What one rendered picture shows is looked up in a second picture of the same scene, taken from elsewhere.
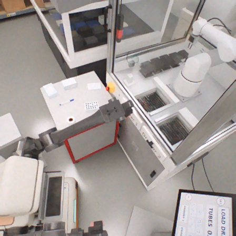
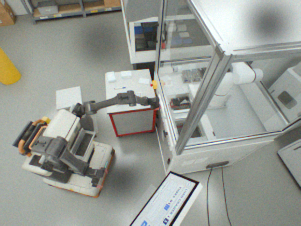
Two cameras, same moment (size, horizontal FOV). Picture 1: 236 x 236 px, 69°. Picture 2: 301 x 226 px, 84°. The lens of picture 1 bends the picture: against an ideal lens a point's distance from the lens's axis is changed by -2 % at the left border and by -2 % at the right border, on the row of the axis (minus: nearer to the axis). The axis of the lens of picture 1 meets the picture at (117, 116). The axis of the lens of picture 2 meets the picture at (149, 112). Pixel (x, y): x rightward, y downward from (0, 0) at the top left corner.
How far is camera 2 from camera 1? 51 cm
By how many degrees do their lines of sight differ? 13
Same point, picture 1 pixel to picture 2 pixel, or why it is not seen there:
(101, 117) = (117, 100)
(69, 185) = (106, 149)
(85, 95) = (135, 86)
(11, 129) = (77, 97)
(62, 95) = (119, 82)
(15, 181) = (59, 122)
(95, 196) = (124, 166)
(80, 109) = not seen: hidden behind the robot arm
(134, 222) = (146, 195)
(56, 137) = (92, 106)
